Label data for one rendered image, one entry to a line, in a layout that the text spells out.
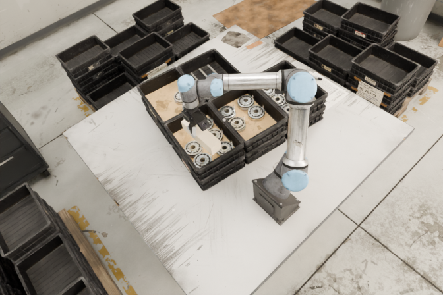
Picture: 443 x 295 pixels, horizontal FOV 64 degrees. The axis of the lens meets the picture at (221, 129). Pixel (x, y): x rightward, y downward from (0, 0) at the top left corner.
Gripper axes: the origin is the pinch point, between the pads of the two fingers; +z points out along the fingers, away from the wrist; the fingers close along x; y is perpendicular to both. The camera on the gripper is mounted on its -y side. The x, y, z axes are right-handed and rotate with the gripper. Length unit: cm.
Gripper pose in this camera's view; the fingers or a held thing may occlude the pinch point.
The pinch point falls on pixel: (200, 133)
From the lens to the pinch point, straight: 179.0
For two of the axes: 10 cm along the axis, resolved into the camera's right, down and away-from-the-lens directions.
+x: -7.5, 5.6, -3.5
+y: -6.6, -5.4, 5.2
